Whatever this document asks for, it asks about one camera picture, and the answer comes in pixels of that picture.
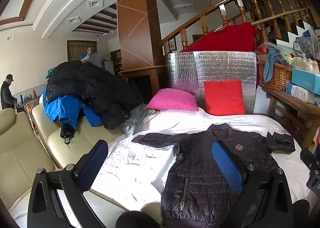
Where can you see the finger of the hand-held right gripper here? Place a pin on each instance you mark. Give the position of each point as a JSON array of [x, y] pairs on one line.
[[308, 158]]

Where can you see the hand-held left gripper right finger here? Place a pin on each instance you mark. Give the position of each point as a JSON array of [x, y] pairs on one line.
[[227, 165]]

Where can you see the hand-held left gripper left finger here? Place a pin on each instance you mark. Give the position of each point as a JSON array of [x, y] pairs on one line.
[[93, 158]]

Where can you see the dark quilted jacket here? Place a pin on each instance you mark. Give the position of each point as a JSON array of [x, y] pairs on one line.
[[200, 168]]

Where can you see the wooden side table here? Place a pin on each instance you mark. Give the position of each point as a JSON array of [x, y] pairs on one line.
[[307, 113]]

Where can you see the white bed cover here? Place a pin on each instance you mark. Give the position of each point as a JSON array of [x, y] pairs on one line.
[[140, 163]]

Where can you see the grey cloth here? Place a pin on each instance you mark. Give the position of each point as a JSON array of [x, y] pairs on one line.
[[137, 118]]

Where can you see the blue jacket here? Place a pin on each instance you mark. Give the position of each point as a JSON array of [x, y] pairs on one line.
[[60, 108]]

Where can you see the white tissue pack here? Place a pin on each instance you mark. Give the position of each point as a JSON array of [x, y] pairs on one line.
[[300, 93]]

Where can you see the red pillow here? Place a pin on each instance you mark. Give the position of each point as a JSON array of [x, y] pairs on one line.
[[223, 98]]

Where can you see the pile of black coats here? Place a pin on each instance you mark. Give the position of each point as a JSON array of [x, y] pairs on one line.
[[95, 85]]

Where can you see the cream leather sofa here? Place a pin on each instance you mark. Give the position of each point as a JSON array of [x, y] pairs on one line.
[[20, 155]]

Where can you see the teal cardboard box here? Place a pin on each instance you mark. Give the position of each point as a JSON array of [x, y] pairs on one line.
[[305, 78]]

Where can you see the pink pillow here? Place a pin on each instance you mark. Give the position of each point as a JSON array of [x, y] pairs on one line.
[[172, 100]]

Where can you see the wicker basket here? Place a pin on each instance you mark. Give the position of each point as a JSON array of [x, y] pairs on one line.
[[277, 75]]

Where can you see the white refrigerator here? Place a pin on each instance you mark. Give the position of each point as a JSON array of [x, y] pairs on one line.
[[108, 67]]

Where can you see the cream knitted cloth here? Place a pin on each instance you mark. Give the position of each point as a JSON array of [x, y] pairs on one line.
[[305, 65]]

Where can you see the grey refrigerator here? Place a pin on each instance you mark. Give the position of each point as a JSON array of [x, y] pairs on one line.
[[93, 61]]

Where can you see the silver foil insulation panel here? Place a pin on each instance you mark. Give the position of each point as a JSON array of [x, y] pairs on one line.
[[212, 65]]

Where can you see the blue cloth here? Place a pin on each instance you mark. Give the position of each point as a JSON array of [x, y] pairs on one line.
[[271, 60]]

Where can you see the clear plastic bag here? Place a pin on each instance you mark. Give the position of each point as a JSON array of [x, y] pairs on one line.
[[302, 47]]

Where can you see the red blanket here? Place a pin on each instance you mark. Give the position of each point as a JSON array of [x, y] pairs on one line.
[[225, 39]]

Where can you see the staircase steps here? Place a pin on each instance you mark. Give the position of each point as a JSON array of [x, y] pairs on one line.
[[297, 29]]

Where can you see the wooden stair railing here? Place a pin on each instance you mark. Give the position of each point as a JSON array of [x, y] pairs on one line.
[[185, 37]]

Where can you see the recessed ceiling light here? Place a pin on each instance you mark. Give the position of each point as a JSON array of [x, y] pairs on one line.
[[73, 20], [95, 3]]

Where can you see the wooden chair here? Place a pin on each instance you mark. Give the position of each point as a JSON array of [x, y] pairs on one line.
[[135, 18]]

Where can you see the framed wall picture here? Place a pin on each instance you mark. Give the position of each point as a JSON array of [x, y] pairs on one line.
[[172, 44]]

